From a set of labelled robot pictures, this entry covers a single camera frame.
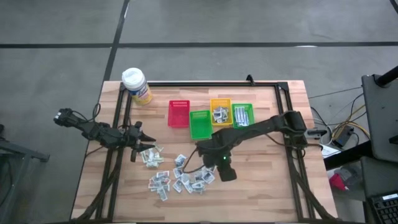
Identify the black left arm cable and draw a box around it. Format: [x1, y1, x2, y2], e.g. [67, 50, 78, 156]
[92, 103, 102, 121]

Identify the green plastic basket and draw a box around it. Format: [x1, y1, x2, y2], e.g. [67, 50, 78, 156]
[189, 110, 214, 141]
[231, 103, 256, 130]

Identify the grey metal stand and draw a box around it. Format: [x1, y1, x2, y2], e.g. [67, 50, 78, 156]
[0, 124, 50, 224]

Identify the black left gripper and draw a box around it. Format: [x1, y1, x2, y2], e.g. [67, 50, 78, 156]
[126, 121, 157, 163]

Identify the red crumpled object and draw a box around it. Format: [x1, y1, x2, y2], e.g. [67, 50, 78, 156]
[328, 172, 349, 192]

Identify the thin black floor cable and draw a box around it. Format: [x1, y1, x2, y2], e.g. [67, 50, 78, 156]
[308, 86, 363, 100]

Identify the black power supply box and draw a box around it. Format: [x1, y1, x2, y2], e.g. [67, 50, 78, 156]
[330, 125, 355, 149]

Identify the black keyboard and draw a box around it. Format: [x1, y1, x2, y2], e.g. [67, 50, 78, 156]
[369, 192, 398, 224]

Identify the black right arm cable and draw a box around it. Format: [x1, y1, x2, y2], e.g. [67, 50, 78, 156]
[182, 147, 213, 174]

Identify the yellow plastic basket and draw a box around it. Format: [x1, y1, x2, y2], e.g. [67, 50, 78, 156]
[210, 98, 233, 127]

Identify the red plastic basket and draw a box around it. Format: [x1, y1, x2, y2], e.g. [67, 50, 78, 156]
[167, 100, 191, 129]

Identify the dark grey desk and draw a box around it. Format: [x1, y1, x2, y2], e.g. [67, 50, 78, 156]
[361, 73, 398, 163]

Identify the white paper sheet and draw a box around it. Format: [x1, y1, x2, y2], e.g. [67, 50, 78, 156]
[320, 144, 342, 158]

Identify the yellow Lysol wipes canister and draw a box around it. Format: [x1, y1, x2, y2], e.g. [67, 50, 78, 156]
[121, 67, 154, 106]

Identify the yellow and black cable bundle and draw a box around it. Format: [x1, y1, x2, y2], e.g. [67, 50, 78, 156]
[310, 93, 371, 141]

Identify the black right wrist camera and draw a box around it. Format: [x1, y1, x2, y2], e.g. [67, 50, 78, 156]
[217, 163, 238, 183]

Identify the black pole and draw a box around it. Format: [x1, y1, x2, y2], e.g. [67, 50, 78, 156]
[374, 64, 398, 88]

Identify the black desk beam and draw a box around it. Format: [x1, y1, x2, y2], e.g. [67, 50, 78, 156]
[323, 140, 374, 171]

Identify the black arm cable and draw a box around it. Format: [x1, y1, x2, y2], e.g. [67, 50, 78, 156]
[92, 103, 102, 121]
[182, 147, 213, 174]

